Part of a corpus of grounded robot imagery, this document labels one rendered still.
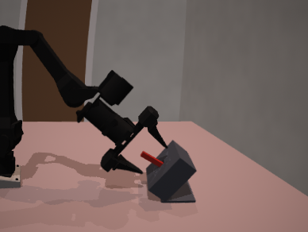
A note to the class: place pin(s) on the dark red rectangular bar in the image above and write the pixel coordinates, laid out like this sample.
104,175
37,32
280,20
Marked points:
152,159

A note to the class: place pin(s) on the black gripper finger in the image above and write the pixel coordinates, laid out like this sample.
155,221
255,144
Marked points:
156,135
124,164

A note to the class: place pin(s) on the grey flat panel with square hole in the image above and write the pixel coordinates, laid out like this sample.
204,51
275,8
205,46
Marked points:
171,178

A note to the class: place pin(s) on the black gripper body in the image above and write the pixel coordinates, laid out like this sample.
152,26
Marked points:
118,130

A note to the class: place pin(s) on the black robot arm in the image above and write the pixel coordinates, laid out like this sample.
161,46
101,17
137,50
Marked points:
74,92

